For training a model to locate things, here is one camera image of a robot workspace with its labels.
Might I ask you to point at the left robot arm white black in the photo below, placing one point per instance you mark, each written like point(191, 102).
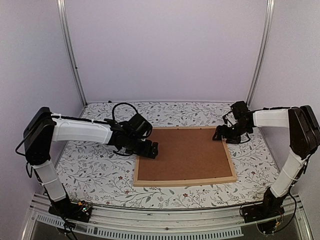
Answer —
point(47, 127)

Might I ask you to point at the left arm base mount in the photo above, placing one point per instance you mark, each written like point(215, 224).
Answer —
point(80, 211)

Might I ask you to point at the left aluminium corner post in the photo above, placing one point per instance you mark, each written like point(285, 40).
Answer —
point(61, 7)

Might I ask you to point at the aluminium front rail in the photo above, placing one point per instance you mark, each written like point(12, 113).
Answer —
point(123, 223)

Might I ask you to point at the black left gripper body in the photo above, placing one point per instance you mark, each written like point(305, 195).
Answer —
point(134, 147)

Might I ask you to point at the floral patterned table mat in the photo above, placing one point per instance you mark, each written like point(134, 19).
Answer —
point(92, 172)

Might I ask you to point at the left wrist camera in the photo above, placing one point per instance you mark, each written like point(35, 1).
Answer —
point(141, 128)

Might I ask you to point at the light wooden picture frame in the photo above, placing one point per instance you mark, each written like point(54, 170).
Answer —
point(185, 182)

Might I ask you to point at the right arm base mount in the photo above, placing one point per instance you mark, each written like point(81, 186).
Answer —
point(271, 211)

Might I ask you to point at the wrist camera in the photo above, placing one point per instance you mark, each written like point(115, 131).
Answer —
point(240, 110)
point(141, 128)

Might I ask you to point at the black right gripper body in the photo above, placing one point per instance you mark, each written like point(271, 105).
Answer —
point(233, 135)

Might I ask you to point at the aluminium corner post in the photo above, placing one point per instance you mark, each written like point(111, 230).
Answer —
point(270, 4)
point(61, 7)

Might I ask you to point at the right aluminium corner post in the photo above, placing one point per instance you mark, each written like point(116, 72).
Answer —
point(270, 4)

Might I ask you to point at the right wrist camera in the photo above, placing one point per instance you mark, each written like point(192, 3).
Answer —
point(240, 110)

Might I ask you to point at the brown backing board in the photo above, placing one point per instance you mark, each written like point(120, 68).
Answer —
point(185, 155)

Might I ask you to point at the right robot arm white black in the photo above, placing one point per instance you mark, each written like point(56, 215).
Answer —
point(257, 164)

